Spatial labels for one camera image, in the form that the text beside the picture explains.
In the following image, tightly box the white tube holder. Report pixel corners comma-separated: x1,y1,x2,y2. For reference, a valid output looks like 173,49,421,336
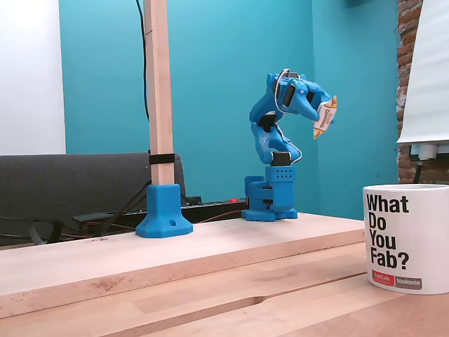
409,141,449,161

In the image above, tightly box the dark grey sofa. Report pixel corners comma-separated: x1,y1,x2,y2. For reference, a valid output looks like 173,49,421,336
0,152,188,246

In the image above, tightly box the thin black cable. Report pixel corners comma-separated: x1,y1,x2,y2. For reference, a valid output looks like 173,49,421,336
135,0,150,122

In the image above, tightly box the black flat device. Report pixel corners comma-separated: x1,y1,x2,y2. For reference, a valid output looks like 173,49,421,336
72,211,110,226

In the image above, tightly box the black flat strap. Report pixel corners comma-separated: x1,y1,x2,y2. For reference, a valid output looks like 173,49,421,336
29,217,65,245

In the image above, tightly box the white and gold sweet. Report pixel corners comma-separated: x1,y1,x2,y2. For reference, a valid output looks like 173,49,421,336
311,95,340,141

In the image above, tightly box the black power strip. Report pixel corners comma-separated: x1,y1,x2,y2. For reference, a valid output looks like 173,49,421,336
122,198,250,224

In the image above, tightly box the black strap around post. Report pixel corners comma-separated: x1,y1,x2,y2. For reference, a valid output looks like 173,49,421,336
148,153,176,166

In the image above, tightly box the thin red cable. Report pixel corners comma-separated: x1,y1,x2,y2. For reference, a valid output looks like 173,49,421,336
194,209,246,224

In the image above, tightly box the light wooden base board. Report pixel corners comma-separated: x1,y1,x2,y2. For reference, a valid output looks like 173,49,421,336
0,212,366,319

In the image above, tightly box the thick black cable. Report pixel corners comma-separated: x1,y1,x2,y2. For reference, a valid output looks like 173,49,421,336
94,180,154,234

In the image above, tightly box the wooden post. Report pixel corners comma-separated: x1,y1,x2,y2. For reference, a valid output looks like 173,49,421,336
143,0,175,186

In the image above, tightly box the blue post base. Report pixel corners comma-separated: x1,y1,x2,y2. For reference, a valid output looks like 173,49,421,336
135,183,194,239

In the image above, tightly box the white mug with black text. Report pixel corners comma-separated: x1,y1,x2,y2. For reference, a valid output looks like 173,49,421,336
362,184,449,296

